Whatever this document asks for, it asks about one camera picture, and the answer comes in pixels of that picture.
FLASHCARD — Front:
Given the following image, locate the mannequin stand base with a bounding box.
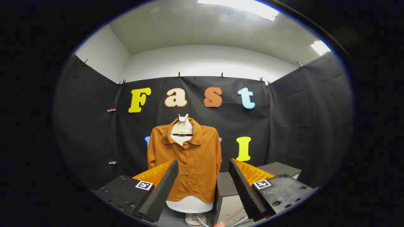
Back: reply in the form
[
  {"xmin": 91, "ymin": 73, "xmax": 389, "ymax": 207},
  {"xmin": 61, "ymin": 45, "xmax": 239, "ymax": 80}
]
[{"xmin": 186, "ymin": 213, "xmax": 207, "ymax": 227}]

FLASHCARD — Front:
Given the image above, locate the brown button-up shirt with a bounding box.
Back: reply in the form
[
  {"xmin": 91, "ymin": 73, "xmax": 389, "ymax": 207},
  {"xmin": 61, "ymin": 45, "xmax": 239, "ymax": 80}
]
[{"xmin": 147, "ymin": 117, "xmax": 222, "ymax": 203}]

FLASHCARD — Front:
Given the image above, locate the long ceiling light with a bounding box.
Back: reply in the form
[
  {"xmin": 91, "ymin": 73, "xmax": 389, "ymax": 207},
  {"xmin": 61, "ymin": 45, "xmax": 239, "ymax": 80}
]
[{"xmin": 198, "ymin": 0, "xmax": 280, "ymax": 22}]

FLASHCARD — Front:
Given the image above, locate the grey cabinet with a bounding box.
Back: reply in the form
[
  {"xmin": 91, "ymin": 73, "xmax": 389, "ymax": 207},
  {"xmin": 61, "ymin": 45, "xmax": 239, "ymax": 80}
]
[{"xmin": 216, "ymin": 162, "xmax": 302, "ymax": 226}]

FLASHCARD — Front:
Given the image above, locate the white cable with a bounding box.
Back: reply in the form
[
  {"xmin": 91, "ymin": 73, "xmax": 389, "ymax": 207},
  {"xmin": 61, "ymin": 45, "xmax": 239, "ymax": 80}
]
[{"xmin": 196, "ymin": 215, "xmax": 250, "ymax": 227}]

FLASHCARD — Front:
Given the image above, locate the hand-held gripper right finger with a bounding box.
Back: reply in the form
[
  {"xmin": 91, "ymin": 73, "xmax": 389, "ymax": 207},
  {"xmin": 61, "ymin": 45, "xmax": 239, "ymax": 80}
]
[{"xmin": 229, "ymin": 158, "xmax": 317, "ymax": 222}]

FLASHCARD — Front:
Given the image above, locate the white mannequin torso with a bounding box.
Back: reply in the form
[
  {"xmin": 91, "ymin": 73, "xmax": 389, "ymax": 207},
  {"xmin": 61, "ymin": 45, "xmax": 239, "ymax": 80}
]
[{"xmin": 166, "ymin": 114, "xmax": 214, "ymax": 214}]

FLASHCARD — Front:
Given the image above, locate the black backdrop cloth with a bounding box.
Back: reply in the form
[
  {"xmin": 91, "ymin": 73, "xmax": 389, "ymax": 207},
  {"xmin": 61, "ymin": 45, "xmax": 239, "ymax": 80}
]
[{"xmin": 54, "ymin": 52, "xmax": 353, "ymax": 196}]

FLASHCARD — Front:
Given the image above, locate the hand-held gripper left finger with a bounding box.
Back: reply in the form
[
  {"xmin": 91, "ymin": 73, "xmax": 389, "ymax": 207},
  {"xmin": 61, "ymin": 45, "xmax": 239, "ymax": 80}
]
[{"xmin": 95, "ymin": 160, "xmax": 179, "ymax": 223}]

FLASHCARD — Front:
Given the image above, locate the small ceiling light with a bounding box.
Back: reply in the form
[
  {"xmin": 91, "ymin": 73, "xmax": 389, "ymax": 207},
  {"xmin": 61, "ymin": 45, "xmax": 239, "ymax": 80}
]
[{"xmin": 311, "ymin": 40, "xmax": 331, "ymax": 56}]

